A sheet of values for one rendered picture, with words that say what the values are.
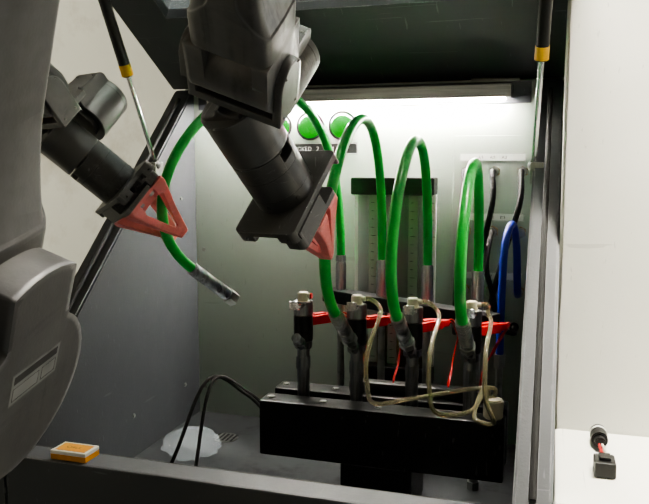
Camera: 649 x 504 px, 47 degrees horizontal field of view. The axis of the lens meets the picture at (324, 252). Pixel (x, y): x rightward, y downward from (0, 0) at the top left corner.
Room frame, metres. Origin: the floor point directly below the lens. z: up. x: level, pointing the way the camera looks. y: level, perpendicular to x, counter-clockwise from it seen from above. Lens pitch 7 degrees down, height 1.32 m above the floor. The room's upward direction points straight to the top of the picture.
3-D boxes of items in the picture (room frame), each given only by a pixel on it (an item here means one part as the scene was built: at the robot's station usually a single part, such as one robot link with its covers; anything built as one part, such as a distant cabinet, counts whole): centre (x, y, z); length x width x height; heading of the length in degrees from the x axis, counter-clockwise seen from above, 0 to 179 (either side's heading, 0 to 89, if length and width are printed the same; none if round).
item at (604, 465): (0.81, -0.32, 0.99); 0.12 x 0.02 x 0.02; 163
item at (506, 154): (1.23, -0.28, 1.20); 0.13 x 0.03 x 0.31; 73
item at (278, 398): (1.02, -0.08, 0.91); 0.34 x 0.10 x 0.15; 73
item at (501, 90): (1.31, -0.05, 1.43); 0.54 x 0.03 x 0.02; 73
